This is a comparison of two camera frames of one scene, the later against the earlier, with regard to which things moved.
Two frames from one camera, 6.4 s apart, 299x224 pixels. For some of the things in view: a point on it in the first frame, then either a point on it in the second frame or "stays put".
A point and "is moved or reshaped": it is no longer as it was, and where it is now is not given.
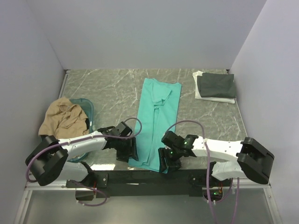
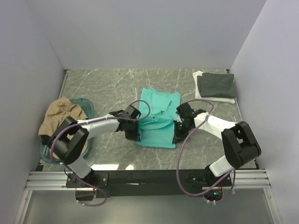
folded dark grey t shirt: (217, 85) stays put
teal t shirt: (157, 114) is moved or reshaped
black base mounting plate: (121, 183) stays put
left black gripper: (123, 156) → (134, 136)
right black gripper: (163, 153) → (178, 136)
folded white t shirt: (198, 95) stays put
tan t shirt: (64, 120) stays put
